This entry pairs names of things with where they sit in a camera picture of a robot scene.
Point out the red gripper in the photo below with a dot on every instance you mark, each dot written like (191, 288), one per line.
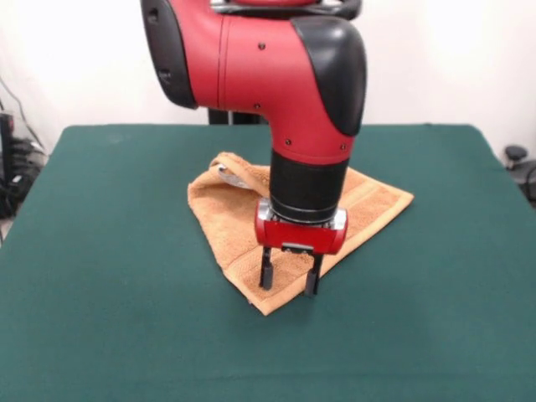
(299, 238)

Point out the orange terry towel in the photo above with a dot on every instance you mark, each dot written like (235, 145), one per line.
(226, 218)

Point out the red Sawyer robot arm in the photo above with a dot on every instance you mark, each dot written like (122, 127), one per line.
(259, 63)

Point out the dark green table cloth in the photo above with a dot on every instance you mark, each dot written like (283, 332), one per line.
(104, 272)

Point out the black office chair base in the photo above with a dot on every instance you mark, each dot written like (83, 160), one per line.
(523, 167)

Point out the black electronics box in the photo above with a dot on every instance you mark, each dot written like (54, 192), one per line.
(6, 146)

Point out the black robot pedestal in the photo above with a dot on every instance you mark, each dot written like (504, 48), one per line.
(347, 8)

